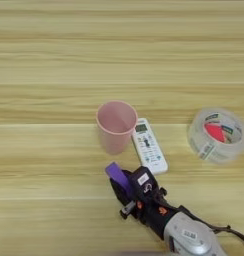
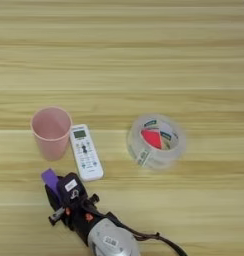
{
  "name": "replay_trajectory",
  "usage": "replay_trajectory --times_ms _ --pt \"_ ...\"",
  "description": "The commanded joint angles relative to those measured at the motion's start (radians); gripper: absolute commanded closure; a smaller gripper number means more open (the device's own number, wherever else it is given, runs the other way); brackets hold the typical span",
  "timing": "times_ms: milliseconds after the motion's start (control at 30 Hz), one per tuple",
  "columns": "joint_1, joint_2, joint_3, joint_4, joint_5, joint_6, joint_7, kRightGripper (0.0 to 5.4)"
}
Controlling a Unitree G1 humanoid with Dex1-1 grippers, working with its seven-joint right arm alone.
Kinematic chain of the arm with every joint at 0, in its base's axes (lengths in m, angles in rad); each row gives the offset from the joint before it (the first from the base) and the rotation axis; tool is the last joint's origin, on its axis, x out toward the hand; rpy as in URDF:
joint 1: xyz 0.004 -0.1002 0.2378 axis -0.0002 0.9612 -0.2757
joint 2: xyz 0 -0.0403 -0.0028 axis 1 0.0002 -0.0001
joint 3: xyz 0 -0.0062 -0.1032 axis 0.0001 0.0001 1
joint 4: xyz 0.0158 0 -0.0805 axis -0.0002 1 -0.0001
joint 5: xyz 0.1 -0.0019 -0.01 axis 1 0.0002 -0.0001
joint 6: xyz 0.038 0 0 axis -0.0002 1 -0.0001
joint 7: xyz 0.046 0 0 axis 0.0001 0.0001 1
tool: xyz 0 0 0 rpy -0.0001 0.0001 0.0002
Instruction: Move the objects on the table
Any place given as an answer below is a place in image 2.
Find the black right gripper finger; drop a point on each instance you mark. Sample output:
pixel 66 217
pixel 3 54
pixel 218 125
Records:
pixel 52 198

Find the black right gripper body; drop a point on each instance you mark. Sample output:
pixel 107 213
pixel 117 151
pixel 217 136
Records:
pixel 77 216

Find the purple rectangular block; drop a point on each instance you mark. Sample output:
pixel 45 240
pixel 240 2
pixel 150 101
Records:
pixel 51 180

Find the white remote control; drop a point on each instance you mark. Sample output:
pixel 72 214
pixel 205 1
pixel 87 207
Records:
pixel 86 153

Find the clear packing tape roll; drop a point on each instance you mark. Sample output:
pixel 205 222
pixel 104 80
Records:
pixel 179 145

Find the pink plastic cup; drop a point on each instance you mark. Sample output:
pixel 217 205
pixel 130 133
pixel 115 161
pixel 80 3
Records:
pixel 51 133

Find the red block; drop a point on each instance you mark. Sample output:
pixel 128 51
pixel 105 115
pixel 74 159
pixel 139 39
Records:
pixel 152 138

